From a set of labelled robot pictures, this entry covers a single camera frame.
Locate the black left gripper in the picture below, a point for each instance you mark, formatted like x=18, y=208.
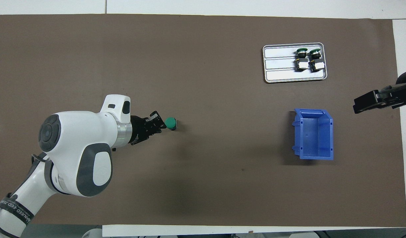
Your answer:
x=138, y=130

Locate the green push button switch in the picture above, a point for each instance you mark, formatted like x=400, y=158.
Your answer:
x=318, y=66
x=170, y=123
x=301, y=65

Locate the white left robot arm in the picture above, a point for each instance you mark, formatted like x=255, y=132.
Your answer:
x=77, y=142

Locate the blue plastic storage bin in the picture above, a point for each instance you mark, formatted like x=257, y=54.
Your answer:
x=313, y=138

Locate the brown table mat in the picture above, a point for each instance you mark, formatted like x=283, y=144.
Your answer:
x=222, y=181

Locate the silver metal tray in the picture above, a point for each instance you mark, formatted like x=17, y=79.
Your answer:
x=282, y=74

